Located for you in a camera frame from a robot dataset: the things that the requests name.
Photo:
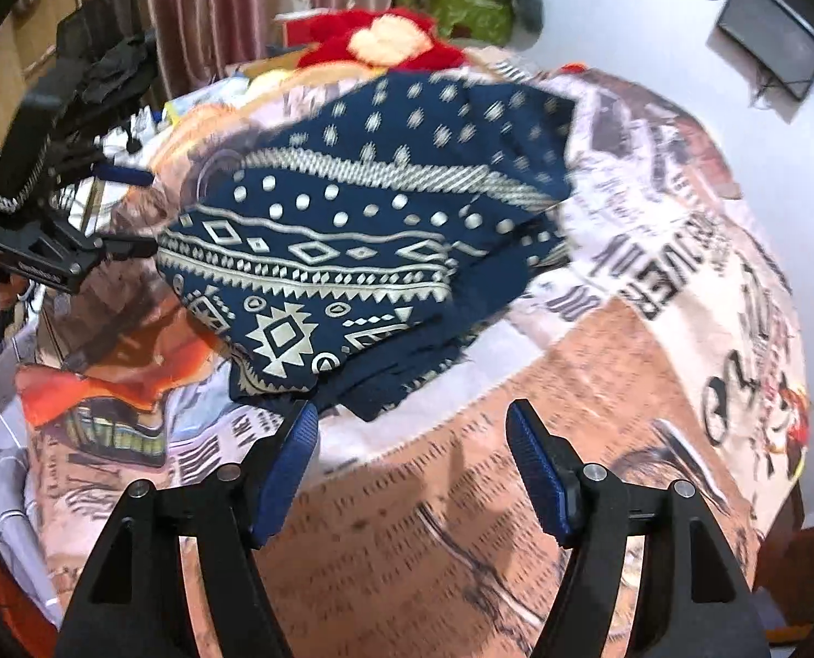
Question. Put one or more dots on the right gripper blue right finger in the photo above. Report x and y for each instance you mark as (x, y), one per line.
(584, 508)

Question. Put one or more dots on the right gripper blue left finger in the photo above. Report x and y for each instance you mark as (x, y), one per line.
(245, 505)

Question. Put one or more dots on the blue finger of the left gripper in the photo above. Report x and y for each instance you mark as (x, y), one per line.
(129, 176)
(125, 247)

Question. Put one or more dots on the navy patterned hooded garment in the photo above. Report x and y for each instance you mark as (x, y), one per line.
(349, 259)

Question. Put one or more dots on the printed newspaper pattern bedspread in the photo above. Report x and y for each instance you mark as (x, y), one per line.
(464, 363)

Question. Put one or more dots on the red plush toy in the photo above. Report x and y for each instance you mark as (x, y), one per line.
(393, 39)

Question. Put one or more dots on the green patterned storage box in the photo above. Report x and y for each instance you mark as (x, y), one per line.
(490, 21)

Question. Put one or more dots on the small black wall monitor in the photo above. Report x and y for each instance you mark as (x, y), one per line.
(779, 42)

